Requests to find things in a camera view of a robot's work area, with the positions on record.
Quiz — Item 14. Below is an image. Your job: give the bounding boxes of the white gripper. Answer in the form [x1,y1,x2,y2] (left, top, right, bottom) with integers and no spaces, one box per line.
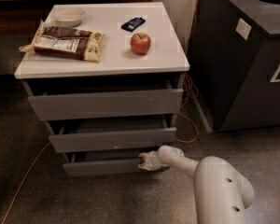
[138,151,162,171]

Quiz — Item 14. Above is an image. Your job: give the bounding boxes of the grey bottom drawer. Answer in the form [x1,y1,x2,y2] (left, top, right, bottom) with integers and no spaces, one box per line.
[63,147,158,176]

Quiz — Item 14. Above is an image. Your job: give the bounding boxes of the grey drawer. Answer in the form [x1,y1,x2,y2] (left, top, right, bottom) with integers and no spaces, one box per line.
[24,78,183,121]
[49,115,176,153]
[63,147,158,176]

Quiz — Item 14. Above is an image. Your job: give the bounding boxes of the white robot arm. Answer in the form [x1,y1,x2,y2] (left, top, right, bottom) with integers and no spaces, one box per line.
[138,146,255,224]

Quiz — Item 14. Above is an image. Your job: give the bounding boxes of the grey middle drawer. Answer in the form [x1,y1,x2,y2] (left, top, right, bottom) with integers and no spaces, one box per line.
[49,115,176,153]

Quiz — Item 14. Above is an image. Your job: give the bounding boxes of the grey drawer cabinet white top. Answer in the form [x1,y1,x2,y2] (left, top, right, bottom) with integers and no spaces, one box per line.
[14,1,190,173]

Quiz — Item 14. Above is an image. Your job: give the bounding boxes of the grey top drawer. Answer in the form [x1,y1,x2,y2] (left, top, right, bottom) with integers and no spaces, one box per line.
[24,78,183,121]

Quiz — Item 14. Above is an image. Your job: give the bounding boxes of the brown chip bag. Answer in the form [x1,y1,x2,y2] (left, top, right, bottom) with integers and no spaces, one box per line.
[20,21,105,62]

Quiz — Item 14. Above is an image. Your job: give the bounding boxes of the red apple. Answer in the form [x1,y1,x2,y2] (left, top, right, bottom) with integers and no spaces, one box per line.
[130,33,151,55]

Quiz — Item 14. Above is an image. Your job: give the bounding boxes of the blue snack packet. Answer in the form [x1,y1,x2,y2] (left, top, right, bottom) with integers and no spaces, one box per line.
[121,17,146,32]

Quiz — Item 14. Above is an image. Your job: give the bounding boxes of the dark grey trash bin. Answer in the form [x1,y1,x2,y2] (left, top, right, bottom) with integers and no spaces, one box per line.
[188,0,280,131]

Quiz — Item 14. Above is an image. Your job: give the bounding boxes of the white bowl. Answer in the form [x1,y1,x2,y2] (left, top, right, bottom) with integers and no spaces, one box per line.
[51,8,86,27]

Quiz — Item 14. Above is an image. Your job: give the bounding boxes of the orange extension cable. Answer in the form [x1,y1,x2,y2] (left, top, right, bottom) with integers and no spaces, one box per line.
[0,0,209,224]

